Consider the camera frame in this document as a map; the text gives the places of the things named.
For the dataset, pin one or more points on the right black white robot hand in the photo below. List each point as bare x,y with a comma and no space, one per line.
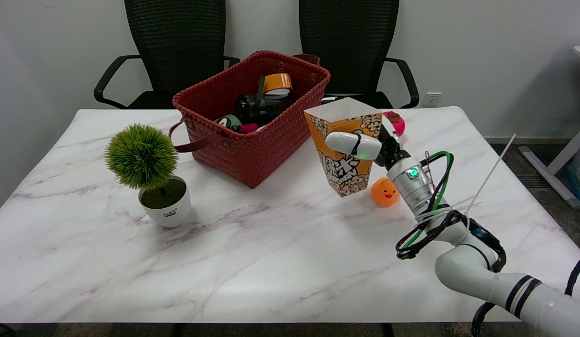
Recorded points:
360,145

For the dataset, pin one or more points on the red woven basket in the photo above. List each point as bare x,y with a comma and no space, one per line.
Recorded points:
261,145

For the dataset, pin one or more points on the white zip tie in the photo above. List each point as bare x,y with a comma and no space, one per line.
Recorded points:
491,171

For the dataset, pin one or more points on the white wall outlet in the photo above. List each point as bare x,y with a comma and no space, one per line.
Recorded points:
432,99

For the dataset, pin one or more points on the pink object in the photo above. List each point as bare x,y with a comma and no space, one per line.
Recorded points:
249,128

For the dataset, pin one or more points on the white desk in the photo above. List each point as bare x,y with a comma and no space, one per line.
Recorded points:
559,161

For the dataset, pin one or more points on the green toy in basket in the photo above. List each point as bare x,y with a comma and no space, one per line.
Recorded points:
230,121

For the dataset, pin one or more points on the orange white popcorn box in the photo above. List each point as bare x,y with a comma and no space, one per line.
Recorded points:
346,173

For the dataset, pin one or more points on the green ball plant white pot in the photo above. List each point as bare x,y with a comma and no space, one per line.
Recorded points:
144,159

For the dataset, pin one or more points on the black mesh office chair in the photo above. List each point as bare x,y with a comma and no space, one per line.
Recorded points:
177,42
350,42

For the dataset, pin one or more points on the red pomegranate toy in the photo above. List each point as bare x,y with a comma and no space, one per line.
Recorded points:
399,124

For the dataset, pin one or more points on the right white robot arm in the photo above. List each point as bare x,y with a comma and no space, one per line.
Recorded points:
463,262

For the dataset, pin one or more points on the orange rubber duck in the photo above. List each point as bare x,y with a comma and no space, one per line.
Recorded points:
385,193

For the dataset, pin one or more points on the orange tape roll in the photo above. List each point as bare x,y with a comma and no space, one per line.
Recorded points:
276,82

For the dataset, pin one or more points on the black bottle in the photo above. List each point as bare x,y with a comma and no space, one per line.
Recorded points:
261,107

